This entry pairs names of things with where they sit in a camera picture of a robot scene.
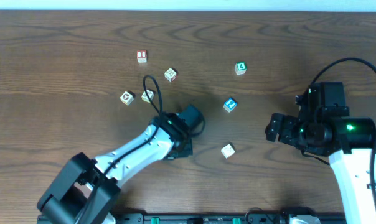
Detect blue number 2 block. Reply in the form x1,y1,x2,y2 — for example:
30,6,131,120
223,98,237,113

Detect red letter I block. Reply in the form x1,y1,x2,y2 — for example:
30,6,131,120
137,50,148,63

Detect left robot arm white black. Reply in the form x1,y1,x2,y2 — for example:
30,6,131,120
37,113,204,223

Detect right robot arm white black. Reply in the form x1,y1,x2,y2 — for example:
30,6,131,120
265,106,376,223

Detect plain wooden block near front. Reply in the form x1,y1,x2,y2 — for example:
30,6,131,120
220,144,235,159

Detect butterfly block red side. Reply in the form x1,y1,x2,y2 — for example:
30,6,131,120
164,68,178,82

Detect green number 4 block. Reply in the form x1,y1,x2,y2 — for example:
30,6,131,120
235,62,247,75

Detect wooden block brown ring picture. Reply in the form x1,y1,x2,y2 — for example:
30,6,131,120
120,91,135,106

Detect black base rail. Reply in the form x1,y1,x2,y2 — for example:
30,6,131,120
103,207,346,224

